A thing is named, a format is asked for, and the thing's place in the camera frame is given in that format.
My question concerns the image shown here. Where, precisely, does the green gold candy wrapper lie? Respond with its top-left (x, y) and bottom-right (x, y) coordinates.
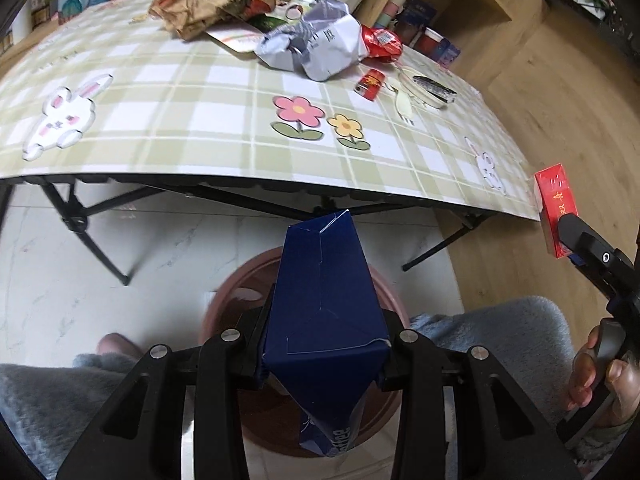
top-left (250, 14), bottom-right (288, 31)

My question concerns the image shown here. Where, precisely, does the brown crumpled paper bag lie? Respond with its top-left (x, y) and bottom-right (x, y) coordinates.
top-left (149, 0), bottom-right (277, 42)

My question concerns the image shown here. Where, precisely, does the silver crumpled bag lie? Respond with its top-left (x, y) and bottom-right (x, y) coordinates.
top-left (255, 0), bottom-right (370, 82)

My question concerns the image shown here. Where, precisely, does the red crumpled wrapper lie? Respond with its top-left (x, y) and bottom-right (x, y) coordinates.
top-left (361, 25), bottom-right (404, 63)

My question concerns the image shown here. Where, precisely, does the black tissue pack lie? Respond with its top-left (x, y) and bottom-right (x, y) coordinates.
top-left (412, 75), bottom-right (458, 106)

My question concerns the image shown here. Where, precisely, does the person's right hand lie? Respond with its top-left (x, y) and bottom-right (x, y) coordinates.
top-left (566, 325), bottom-right (640, 428)

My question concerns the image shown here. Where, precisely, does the stack of paper cups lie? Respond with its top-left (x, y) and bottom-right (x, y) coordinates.
top-left (375, 0), bottom-right (418, 31)

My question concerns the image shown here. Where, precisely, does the person's left leg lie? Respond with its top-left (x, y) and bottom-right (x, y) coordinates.
top-left (0, 352), bottom-right (201, 480)

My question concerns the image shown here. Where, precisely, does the plaid rabbit print tablecloth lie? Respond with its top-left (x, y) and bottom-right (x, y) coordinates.
top-left (0, 0), bottom-right (543, 223)

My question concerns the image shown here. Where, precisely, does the white paper plate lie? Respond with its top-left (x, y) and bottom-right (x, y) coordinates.
top-left (397, 67), bottom-right (458, 111)

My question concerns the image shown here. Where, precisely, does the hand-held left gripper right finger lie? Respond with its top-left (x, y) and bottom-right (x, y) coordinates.
top-left (377, 310), bottom-right (581, 480)

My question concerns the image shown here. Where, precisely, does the pink slipper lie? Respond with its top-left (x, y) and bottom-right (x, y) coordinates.
top-left (97, 332), bottom-right (146, 361)

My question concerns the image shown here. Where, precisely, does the blue box on shelf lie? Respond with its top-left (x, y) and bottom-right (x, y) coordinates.
top-left (400, 0), bottom-right (436, 31)

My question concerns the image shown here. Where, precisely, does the dark blue carton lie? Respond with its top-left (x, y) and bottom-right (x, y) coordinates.
top-left (260, 210), bottom-right (392, 460)

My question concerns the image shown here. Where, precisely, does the red box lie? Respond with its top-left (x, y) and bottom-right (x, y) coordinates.
top-left (534, 162), bottom-right (581, 261)

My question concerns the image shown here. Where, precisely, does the small red can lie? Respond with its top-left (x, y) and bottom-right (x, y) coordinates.
top-left (354, 71), bottom-right (387, 101)

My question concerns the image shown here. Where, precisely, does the brown plastic basin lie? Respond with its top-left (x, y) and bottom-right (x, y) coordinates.
top-left (200, 246), bottom-right (407, 458)

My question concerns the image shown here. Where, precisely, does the white plastic fork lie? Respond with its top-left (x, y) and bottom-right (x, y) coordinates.
top-left (390, 85), bottom-right (417, 126)

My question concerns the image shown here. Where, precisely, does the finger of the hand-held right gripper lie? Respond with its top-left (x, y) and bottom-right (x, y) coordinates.
top-left (557, 214), bottom-right (636, 306)

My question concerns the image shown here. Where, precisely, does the person's right leg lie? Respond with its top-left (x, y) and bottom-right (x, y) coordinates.
top-left (410, 296), bottom-right (573, 441)

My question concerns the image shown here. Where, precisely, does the low wooden cabinet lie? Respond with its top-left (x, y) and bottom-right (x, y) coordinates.
top-left (0, 5), bottom-right (66, 68)

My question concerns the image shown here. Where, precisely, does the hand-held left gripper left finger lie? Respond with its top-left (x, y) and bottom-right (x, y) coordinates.
top-left (55, 305), bottom-right (273, 480)

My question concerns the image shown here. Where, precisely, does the red cup white rim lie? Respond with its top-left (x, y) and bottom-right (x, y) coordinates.
top-left (415, 27), bottom-right (446, 56)

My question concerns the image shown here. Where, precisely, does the person's leg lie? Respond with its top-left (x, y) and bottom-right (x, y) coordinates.
top-left (410, 296), bottom-right (573, 441)
top-left (0, 352), bottom-right (201, 480)

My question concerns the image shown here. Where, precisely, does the white flat packet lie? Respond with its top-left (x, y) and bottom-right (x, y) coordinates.
top-left (205, 22), bottom-right (273, 53)

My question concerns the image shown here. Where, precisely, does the purple box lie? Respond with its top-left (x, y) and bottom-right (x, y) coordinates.
top-left (435, 42), bottom-right (462, 67)

